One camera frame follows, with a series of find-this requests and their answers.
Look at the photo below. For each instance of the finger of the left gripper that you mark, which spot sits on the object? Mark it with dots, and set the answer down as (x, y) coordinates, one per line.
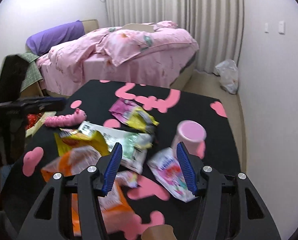
(33, 105)

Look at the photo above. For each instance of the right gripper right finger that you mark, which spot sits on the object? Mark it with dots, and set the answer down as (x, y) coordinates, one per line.
(230, 206)

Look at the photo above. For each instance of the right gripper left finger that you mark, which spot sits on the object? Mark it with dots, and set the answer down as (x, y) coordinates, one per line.
(51, 216)

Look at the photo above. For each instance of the pink striped candy wrapper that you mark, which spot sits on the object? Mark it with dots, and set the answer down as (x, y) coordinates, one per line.
(127, 178)

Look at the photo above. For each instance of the orange snack bag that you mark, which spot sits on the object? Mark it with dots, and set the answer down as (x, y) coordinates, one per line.
(116, 212)

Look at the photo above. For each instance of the yellow nabati wafer wrapper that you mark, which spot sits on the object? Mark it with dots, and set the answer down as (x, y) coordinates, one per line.
(67, 139)

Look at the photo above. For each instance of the green white milk carton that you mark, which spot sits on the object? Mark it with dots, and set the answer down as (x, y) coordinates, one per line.
(134, 145)

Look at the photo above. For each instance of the pink white strawberry wrapper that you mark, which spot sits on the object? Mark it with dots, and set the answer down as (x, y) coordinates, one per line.
(166, 170)

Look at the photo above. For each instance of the purple yellow snack wrapper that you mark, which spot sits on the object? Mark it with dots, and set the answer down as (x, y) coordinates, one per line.
(131, 114)

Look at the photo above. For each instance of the yellow bag trash bin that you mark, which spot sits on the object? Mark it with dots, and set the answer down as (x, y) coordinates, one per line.
(39, 124)

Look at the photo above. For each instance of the wooden nightstand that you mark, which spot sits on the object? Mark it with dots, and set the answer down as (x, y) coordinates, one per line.
(34, 90)

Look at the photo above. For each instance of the green checked cloth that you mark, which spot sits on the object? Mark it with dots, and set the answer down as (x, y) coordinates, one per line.
(33, 74)

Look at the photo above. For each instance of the pink caterpillar toy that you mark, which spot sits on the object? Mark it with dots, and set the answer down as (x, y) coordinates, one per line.
(69, 120)

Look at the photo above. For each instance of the pink floral duvet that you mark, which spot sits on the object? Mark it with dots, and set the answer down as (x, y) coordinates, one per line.
(120, 45)

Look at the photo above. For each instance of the purple pillow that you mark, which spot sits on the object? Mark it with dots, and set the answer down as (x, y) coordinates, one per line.
(40, 43)

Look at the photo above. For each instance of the black pink tablecloth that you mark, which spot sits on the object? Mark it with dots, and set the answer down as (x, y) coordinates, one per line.
(20, 192)

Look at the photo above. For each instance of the bed with pink sheet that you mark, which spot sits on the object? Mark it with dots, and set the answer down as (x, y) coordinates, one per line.
(154, 57)

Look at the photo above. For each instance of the pink jar with lid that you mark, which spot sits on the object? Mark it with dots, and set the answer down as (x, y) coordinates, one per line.
(193, 135)

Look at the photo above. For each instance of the white plastic bag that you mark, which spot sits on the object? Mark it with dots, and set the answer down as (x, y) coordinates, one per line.
(229, 75)

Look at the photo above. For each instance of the beige pleated curtain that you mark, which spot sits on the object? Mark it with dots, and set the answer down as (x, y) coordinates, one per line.
(217, 25)

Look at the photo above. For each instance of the wall switch left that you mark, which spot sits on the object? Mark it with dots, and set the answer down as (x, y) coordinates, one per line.
(266, 28)

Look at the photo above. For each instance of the wall switch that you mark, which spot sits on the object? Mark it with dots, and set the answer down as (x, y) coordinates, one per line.
(281, 27)
(266, 28)

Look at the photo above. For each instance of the wall switch right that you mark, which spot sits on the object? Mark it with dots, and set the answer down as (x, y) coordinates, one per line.
(281, 27)

